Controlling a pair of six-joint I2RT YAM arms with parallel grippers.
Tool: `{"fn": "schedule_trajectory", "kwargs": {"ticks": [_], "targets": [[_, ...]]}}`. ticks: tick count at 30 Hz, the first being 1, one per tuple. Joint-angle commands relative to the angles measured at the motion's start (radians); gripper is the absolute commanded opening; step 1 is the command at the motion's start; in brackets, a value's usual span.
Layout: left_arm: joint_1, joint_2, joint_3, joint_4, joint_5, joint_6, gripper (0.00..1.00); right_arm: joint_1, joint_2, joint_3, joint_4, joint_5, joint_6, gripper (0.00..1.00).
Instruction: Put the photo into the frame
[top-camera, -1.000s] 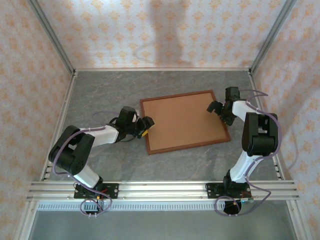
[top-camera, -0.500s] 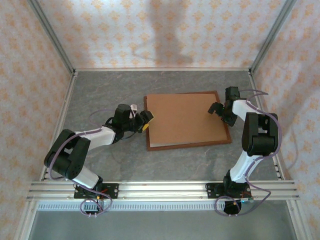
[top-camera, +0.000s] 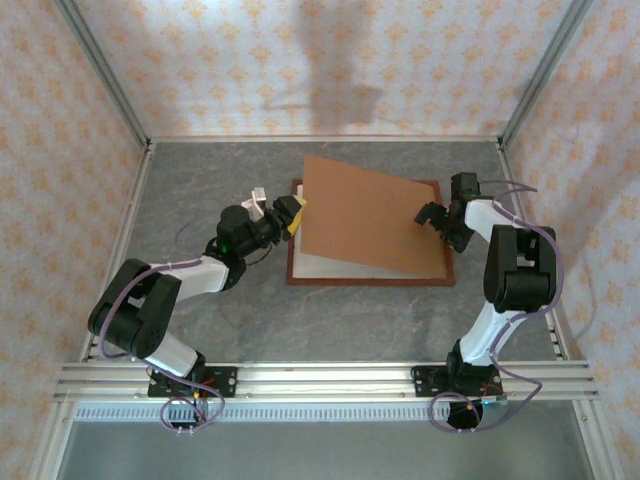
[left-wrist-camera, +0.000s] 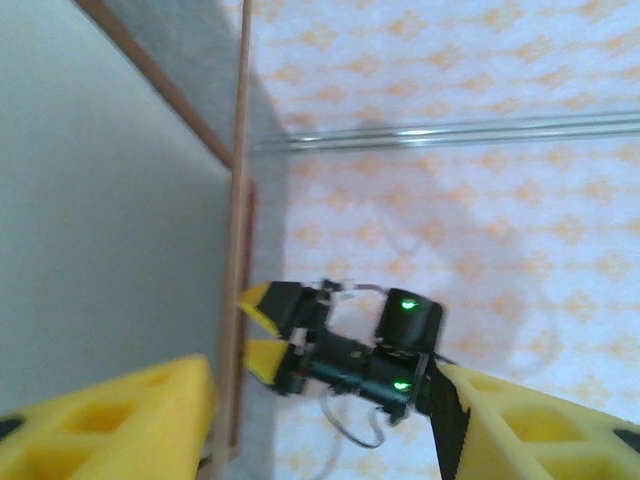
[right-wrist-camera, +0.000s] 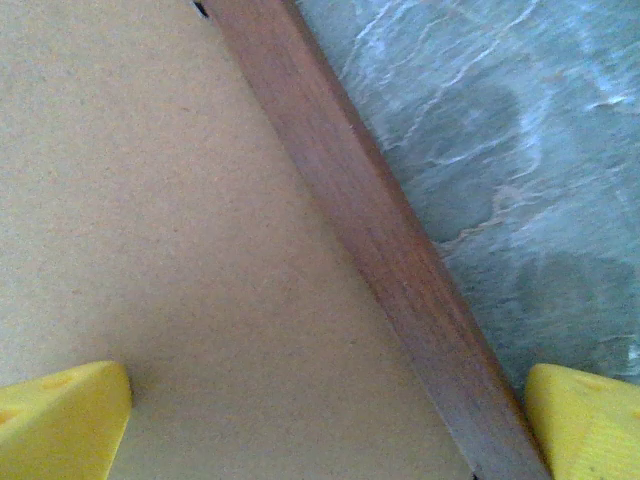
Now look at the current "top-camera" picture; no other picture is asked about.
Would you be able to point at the blue poster photo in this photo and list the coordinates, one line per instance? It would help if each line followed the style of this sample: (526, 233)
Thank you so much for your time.
(315, 267)

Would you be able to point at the brown cardboard backing board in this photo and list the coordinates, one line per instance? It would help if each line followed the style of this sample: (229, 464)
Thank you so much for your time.
(370, 220)

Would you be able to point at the brown wooden picture frame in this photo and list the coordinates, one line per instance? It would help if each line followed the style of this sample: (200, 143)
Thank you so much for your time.
(370, 283)

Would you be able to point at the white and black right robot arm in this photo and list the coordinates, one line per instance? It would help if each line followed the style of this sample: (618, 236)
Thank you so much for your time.
(485, 335)

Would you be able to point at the small green circuit board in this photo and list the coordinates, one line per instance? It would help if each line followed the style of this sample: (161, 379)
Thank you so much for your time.
(495, 400)

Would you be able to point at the grey metal shelf plate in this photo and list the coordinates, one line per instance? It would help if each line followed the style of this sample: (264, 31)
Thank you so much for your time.
(325, 450)

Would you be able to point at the thin aluminium table rail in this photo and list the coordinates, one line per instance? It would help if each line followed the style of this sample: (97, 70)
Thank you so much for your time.
(325, 138)

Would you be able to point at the aluminium table side rail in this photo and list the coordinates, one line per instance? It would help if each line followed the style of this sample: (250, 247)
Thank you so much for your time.
(554, 325)
(127, 225)

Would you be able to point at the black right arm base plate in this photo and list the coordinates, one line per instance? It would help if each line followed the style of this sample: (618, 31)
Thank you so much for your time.
(422, 382)

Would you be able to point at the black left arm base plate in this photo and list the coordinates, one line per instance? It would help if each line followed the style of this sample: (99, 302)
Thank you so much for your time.
(227, 382)

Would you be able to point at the wide aluminium mounting rail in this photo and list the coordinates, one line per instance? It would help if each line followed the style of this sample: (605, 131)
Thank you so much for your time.
(325, 382)

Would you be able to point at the aluminium cage post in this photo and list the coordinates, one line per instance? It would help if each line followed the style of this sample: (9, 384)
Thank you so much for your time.
(102, 67)
(545, 67)

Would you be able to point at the aluminium frame leg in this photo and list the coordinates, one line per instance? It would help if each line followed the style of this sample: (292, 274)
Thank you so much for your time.
(596, 445)
(52, 445)

